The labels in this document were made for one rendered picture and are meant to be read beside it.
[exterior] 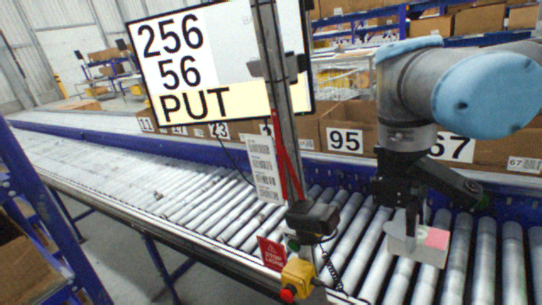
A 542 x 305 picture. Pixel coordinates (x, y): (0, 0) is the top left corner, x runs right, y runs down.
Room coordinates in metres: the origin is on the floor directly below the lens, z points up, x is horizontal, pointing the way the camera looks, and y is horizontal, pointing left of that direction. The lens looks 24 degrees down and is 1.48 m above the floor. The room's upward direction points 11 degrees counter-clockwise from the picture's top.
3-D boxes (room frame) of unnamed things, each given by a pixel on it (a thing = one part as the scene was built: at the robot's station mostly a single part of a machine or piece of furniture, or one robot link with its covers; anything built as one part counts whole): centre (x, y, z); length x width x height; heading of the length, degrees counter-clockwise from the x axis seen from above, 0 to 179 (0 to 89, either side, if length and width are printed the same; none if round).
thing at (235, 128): (1.70, 0.13, 0.96); 0.39 x 0.29 x 0.17; 50
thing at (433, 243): (0.42, -0.25, 1.04); 0.10 x 0.06 x 0.05; 49
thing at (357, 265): (0.77, -0.28, 0.72); 0.52 x 0.05 x 0.05; 140
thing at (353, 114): (1.20, -0.48, 0.97); 0.39 x 0.29 x 0.17; 50
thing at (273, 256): (0.64, 0.03, 0.85); 0.16 x 0.01 x 0.13; 50
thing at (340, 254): (0.81, -0.23, 0.72); 0.52 x 0.05 x 0.05; 140
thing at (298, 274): (0.54, -0.03, 0.84); 0.15 x 0.09 x 0.07; 50
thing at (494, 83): (0.32, -0.24, 1.36); 0.12 x 0.12 x 0.09; 2
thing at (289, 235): (0.59, -0.02, 0.95); 0.07 x 0.03 x 0.07; 50
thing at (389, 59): (0.43, -0.23, 1.36); 0.10 x 0.09 x 0.12; 2
